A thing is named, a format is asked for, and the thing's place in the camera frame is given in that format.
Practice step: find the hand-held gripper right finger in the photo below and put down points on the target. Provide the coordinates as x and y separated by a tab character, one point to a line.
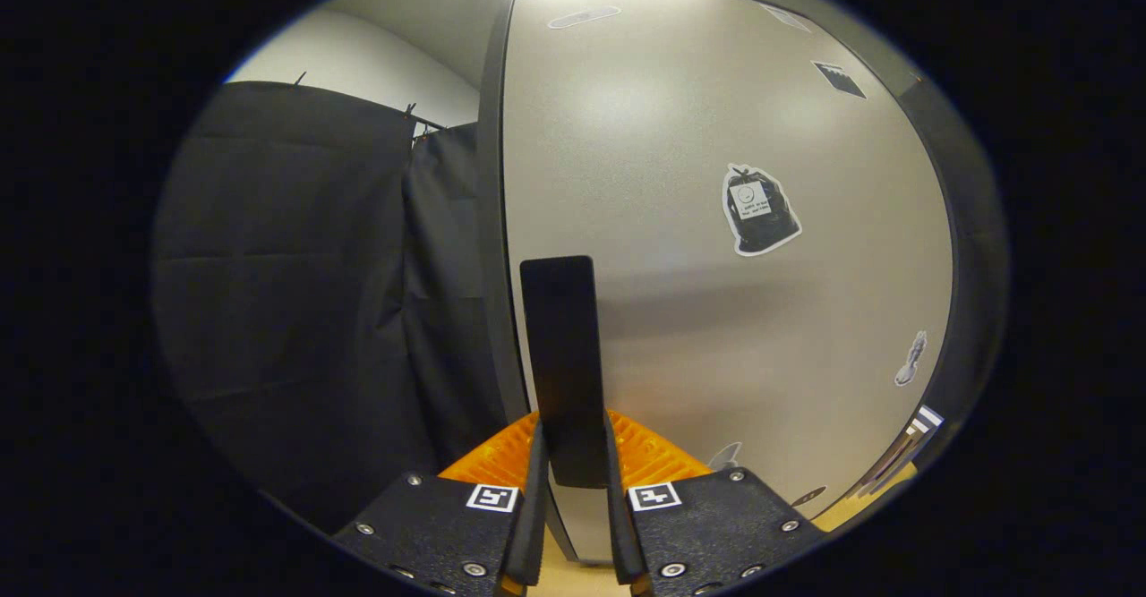
707	534

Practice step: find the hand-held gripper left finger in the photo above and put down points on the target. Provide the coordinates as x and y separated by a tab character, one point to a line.
448	534

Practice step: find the beige cabinet door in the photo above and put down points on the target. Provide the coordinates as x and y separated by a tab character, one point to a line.
671	132

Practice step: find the black backdrop cloth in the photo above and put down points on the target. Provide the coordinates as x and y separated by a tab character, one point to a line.
286	311

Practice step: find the dark grey cabinet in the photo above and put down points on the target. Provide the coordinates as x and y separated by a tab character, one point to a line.
492	221

